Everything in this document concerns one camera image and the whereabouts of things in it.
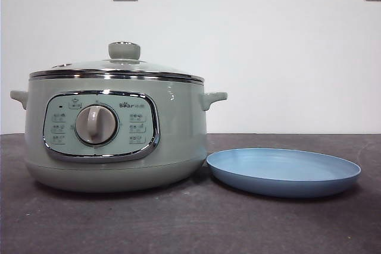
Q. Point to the glass lid with green knob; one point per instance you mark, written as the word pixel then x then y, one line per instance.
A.
pixel 124 50

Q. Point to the blue round plate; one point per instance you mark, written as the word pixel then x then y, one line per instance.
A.
pixel 282 173

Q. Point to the pale green electric steamer pot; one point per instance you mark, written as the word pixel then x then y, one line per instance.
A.
pixel 178 135

